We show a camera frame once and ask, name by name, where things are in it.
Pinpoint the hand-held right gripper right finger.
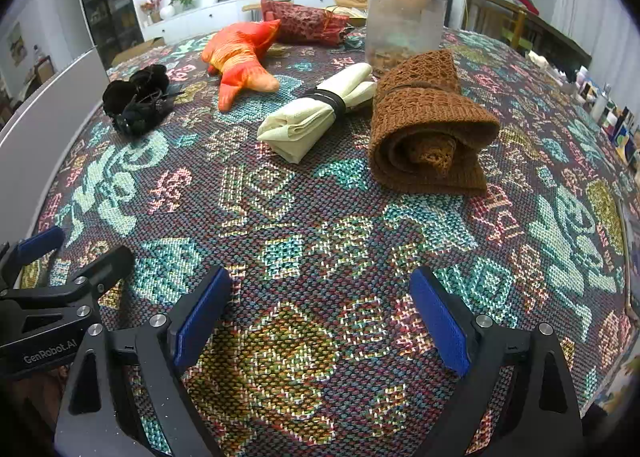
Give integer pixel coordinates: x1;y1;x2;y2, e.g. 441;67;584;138
409;267;586;457

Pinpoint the cream cloth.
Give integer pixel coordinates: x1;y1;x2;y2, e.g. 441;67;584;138
256;63;378;165

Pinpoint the brown knitted scarf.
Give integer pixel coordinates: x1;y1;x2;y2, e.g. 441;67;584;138
368;49;502;196

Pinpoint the white television cabinet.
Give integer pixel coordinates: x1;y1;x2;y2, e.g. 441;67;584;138
142;0;371;45

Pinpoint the red leopard print scarf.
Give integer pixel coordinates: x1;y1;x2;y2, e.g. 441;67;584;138
260;0;353;45

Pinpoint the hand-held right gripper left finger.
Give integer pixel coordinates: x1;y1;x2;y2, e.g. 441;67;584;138
54;265;233;457

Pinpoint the yellow-green small chair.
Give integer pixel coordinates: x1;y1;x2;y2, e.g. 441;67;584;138
505;12;531;50

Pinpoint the cardboard box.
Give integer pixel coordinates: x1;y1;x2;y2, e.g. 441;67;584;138
111;37;166;66

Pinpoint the clear jar with black lid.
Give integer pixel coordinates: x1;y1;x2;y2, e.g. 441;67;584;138
365;0;449;78

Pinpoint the row of bottles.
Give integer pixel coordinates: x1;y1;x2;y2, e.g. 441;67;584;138
527;49;640;168

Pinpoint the white storage box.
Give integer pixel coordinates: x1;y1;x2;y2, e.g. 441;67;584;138
0;47;111;172

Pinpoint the framed wall picture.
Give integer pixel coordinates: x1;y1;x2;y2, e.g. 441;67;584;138
7;22;28;68

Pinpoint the orange fish plush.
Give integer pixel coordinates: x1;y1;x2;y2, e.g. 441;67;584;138
201;19;282;112

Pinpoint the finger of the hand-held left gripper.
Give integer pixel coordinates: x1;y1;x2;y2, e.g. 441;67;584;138
0;226;66;283
70;245;136;308

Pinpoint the black fuzzy plush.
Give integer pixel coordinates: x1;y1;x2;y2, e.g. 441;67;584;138
102;64;176;138

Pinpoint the patterned woven blanket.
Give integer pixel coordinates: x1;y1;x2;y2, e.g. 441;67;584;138
20;27;640;457

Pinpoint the dark wooden sideboard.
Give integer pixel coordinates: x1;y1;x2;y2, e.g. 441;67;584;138
465;0;593;82

